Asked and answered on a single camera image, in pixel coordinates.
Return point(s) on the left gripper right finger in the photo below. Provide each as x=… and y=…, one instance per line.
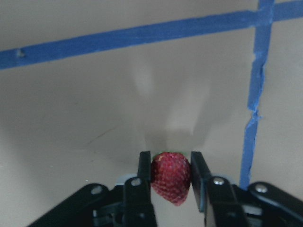
x=226, y=205

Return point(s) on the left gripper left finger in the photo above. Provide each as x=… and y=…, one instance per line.
x=128, y=204

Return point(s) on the strawberry three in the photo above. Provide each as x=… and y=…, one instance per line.
x=171, y=176

